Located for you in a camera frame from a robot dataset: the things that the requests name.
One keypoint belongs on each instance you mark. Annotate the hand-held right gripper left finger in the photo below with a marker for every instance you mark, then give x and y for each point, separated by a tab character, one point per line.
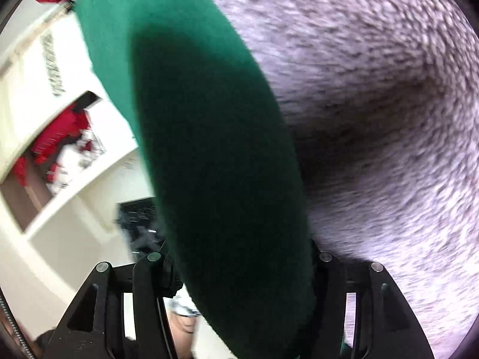
149	306

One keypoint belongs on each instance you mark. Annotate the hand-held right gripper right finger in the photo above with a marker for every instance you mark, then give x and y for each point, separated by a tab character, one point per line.
374	314

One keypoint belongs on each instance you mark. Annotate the green and cream varsity jacket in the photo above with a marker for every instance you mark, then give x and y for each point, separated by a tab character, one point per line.
209	157

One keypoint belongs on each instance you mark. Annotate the red hanging clothes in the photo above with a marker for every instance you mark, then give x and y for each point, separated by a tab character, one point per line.
56	138

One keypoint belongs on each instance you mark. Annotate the dark cloth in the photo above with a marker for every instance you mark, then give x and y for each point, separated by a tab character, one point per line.
140	224

